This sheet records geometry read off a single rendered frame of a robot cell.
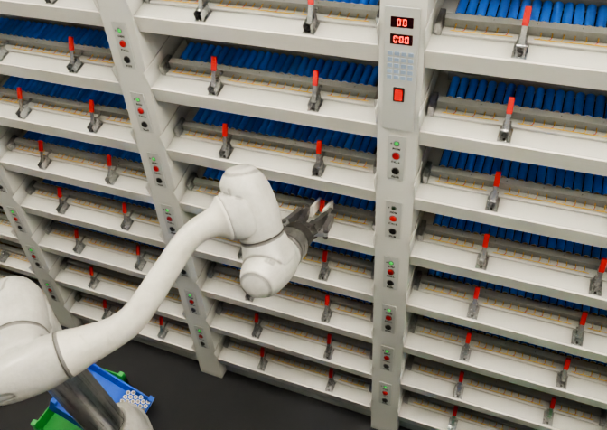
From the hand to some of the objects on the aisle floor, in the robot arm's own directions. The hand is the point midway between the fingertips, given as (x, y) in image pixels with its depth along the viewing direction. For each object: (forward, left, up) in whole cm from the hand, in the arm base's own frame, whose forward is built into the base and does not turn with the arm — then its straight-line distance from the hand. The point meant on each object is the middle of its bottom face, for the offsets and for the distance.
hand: (322, 208), depth 165 cm
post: (+15, +47, -97) cm, 109 cm away
